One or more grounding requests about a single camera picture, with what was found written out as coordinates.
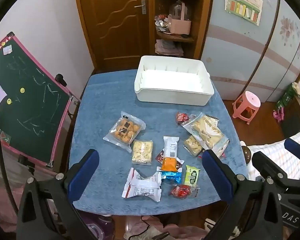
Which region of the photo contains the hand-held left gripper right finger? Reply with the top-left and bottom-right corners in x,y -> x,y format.
202,149 -> 283,240

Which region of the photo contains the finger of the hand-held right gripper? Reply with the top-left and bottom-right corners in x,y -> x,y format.
284,137 -> 300,161
252,151 -> 287,183

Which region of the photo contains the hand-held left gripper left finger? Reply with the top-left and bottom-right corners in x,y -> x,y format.
16,149 -> 100,240

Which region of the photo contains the green snack packet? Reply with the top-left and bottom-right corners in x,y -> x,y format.
184,165 -> 201,188

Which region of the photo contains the red candy clear packet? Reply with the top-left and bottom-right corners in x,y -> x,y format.
170,184 -> 200,200
176,112 -> 190,125

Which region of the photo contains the small clear cookie bag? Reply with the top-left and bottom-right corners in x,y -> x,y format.
183,135 -> 205,157

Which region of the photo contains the blue foil snack packet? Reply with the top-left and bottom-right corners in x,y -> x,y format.
156,166 -> 183,184

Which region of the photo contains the large clear cracker bag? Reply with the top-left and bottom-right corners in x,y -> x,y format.
182,112 -> 230,153

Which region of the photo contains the white barcode wrapper bar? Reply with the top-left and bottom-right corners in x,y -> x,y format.
163,136 -> 179,159

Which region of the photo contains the round cookie clear bag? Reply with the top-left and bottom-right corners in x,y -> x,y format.
103,111 -> 146,153

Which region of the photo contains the yellow cracker clear pack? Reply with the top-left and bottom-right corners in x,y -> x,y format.
131,140 -> 154,166

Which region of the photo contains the puffy red-edged date packet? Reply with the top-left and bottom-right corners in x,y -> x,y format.
129,172 -> 163,203

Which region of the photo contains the white plastic storage bin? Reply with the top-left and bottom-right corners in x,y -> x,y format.
134,55 -> 215,106

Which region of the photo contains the dark bedside cabinet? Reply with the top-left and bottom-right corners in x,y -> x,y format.
281,97 -> 300,136

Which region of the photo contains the pink toy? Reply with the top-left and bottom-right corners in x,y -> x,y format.
272,107 -> 286,122

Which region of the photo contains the green box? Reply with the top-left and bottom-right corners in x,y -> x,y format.
275,82 -> 300,108

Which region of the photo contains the purple plastic object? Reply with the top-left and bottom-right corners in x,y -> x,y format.
82,213 -> 116,240

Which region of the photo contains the pink plastic stool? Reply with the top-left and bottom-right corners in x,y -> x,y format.
232,90 -> 261,125

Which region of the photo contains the pink cloth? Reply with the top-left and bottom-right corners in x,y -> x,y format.
124,215 -> 208,240

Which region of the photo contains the blue plush table cloth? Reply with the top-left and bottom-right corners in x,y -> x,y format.
68,69 -> 249,217

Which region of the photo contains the pink-framed green chalkboard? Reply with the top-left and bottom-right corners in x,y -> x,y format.
0,31 -> 82,168

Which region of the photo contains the grey sliding-door wardrobe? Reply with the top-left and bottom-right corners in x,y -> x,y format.
199,0 -> 300,103

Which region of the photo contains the stack of pink cloths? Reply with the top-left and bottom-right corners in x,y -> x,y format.
154,39 -> 185,57

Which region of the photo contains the wooden door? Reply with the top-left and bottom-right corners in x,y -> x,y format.
73,0 -> 153,71

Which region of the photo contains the wooden corner shelf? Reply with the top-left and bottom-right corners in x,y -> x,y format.
152,0 -> 213,60

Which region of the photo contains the pile of small wrappers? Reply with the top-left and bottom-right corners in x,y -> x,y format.
154,14 -> 172,34

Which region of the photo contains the black cable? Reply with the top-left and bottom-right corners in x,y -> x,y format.
0,109 -> 18,216

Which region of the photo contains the colourful wall poster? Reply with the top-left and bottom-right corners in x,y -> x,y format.
224,0 -> 264,26

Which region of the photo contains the pink handled basket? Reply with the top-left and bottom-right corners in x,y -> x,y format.
168,2 -> 192,35

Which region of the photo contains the silver door handle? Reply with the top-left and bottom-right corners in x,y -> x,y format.
134,0 -> 147,15

